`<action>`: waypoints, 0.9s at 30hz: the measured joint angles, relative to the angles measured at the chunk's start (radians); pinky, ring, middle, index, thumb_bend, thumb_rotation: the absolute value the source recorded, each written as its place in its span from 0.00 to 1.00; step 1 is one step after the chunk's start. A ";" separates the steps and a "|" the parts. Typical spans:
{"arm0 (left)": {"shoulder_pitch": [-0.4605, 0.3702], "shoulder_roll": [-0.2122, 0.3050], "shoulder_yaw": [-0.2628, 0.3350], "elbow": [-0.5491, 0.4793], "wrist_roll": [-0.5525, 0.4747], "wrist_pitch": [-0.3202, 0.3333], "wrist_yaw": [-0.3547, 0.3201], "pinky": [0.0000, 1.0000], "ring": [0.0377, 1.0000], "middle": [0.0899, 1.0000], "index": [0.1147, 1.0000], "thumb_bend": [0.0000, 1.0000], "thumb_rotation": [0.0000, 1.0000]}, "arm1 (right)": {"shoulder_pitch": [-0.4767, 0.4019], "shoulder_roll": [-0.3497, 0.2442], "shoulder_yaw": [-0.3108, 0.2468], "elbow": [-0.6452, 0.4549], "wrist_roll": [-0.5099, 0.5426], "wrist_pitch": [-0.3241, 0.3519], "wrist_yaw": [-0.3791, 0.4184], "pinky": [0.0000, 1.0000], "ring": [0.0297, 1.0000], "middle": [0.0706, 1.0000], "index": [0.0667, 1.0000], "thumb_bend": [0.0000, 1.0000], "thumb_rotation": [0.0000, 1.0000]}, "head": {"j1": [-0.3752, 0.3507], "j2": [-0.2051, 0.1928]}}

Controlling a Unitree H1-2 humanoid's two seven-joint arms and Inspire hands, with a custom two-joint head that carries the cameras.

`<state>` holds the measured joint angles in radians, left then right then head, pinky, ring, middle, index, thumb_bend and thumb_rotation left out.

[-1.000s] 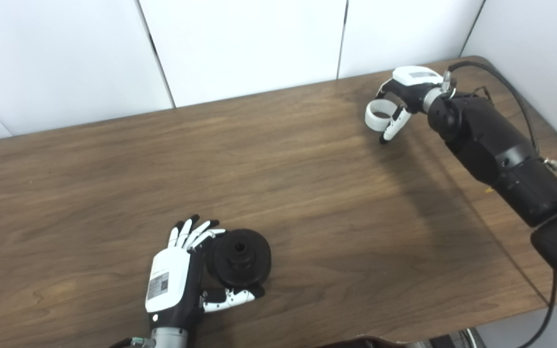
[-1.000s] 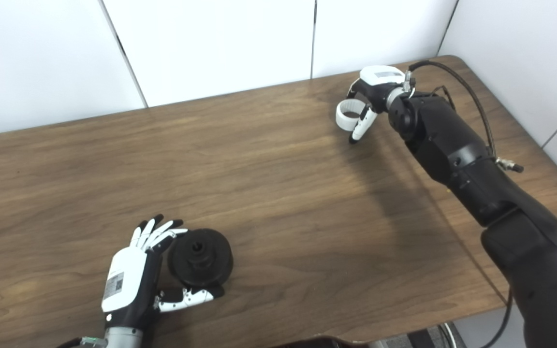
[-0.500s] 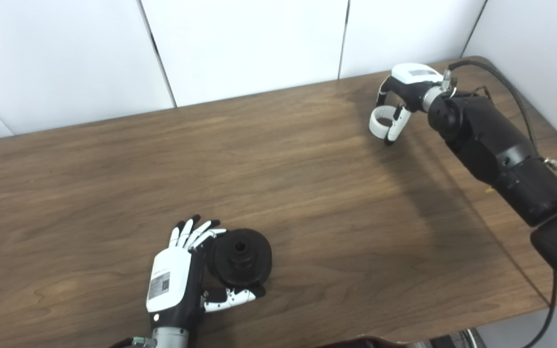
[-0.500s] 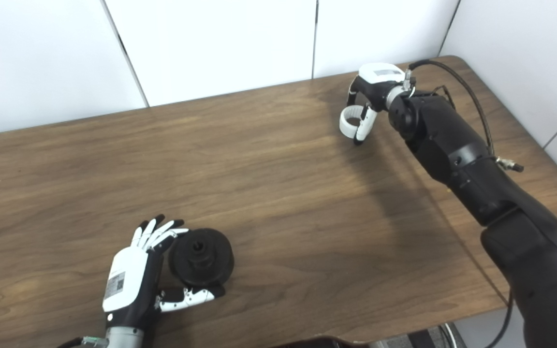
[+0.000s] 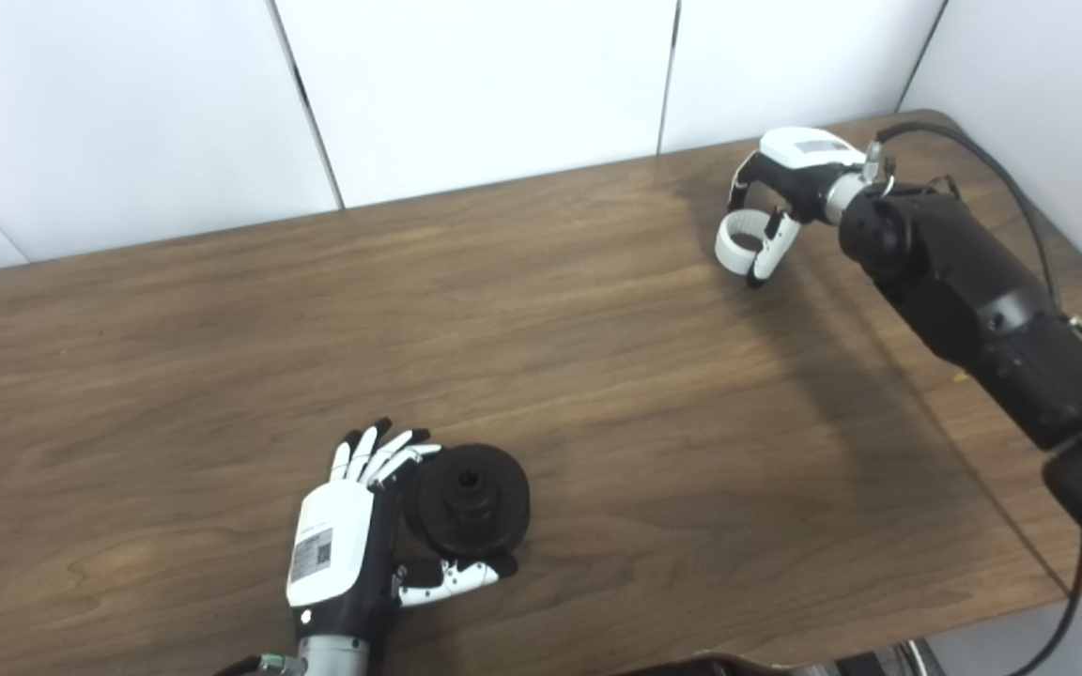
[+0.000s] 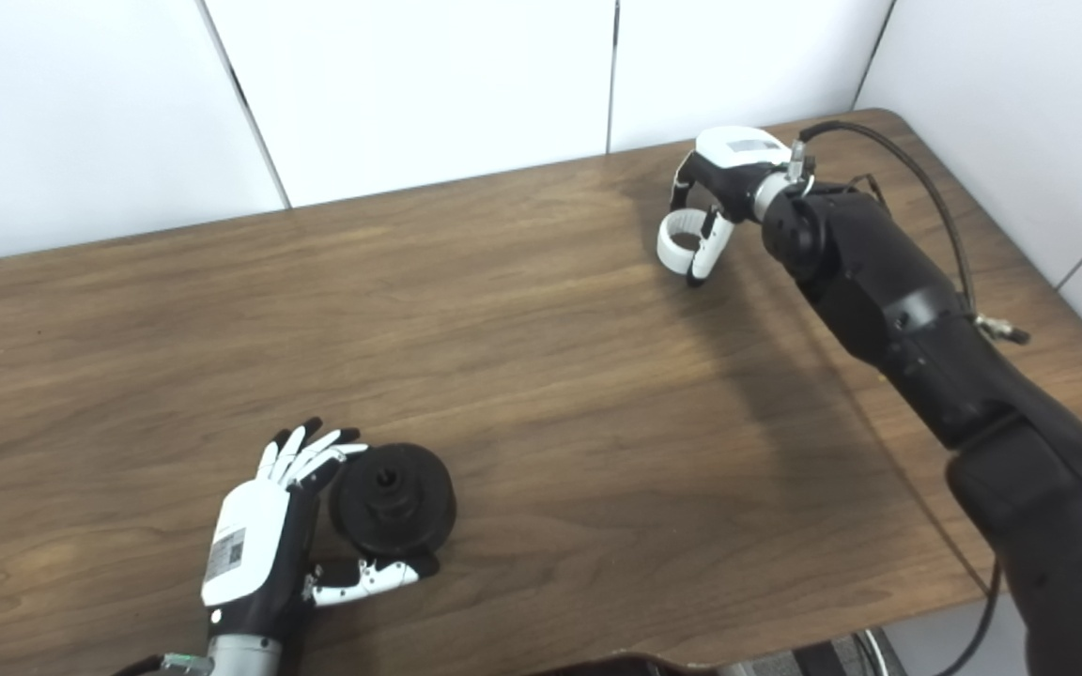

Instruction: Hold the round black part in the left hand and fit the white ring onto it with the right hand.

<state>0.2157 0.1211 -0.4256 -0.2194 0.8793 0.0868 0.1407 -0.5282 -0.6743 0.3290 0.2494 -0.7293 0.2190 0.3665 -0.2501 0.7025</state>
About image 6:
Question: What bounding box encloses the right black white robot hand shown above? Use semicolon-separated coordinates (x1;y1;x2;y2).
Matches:
670;126;793;287

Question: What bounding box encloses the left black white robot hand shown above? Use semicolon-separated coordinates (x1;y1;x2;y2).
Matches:
200;417;441;639

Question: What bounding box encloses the white toothed plastic ring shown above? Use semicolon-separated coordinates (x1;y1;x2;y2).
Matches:
657;209;720;278

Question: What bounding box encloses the round black plastic part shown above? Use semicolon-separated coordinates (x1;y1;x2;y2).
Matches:
329;443;457;561

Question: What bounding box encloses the dark robot torso edge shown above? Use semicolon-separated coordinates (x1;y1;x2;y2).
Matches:
532;653;720;676

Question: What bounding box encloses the thick black right wrist cable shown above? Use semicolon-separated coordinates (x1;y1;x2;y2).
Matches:
788;120;1032;346

